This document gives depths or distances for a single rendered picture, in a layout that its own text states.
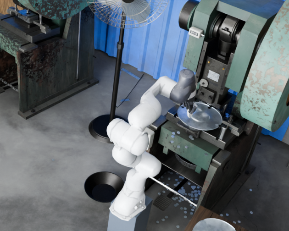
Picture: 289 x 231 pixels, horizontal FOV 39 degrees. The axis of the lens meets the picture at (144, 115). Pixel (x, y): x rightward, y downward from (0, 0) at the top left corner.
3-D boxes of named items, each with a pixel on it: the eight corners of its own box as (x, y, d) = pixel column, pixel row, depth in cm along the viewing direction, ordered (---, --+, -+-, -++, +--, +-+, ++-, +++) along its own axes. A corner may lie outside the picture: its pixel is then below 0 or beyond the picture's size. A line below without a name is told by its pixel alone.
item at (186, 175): (206, 190, 277) (206, 189, 276) (154, 159, 294) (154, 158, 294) (233, 159, 306) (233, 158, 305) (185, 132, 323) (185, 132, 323)
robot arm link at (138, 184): (148, 201, 224) (155, 169, 209) (121, 184, 231) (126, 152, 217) (159, 189, 232) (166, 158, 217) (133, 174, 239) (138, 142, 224)
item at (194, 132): (191, 149, 255) (195, 132, 247) (172, 138, 261) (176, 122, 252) (210, 131, 272) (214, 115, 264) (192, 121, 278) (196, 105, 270)
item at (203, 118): (208, 137, 246) (208, 135, 245) (168, 115, 258) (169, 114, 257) (229, 116, 266) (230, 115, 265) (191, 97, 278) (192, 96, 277)
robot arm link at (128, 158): (128, 170, 202) (115, 166, 185) (104, 151, 208) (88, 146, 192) (151, 137, 202) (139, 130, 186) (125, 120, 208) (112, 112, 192)
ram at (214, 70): (213, 107, 252) (226, 66, 234) (193, 96, 258) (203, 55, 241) (226, 96, 264) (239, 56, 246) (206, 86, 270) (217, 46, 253)
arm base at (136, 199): (130, 225, 227) (133, 209, 219) (103, 208, 234) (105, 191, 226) (152, 201, 243) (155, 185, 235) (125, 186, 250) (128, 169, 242)
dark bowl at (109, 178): (106, 215, 286) (107, 209, 282) (75, 193, 298) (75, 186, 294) (132, 192, 307) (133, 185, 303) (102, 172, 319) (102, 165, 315)
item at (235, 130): (238, 136, 263) (242, 123, 257) (215, 124, 270) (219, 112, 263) (242, 132, 267) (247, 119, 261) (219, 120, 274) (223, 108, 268)
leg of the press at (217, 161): (201, 238, 282) (237, 140, 228) (187, 229, 287) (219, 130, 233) (254, 169, 346) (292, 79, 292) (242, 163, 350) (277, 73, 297)
